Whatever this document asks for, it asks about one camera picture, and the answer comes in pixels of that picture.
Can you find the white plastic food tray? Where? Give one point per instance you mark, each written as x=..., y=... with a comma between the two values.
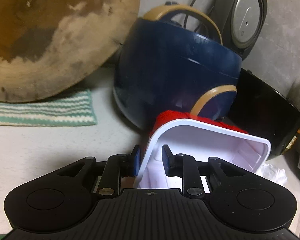
x=200, y=140

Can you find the green white striped cloth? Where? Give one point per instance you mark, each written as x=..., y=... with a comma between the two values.
x=70, y=108

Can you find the round wooden chopping board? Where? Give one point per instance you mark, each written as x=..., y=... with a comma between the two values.
x=47, y=46

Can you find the white crumpled plastic bag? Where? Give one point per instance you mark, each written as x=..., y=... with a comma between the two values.
x=272, y=173

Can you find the navy blue rice cooker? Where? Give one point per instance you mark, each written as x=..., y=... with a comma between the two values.
x=174, y=59

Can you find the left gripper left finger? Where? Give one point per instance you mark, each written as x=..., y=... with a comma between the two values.
x=117, y=167

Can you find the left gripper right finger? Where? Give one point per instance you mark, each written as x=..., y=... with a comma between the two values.
x=185, y=167

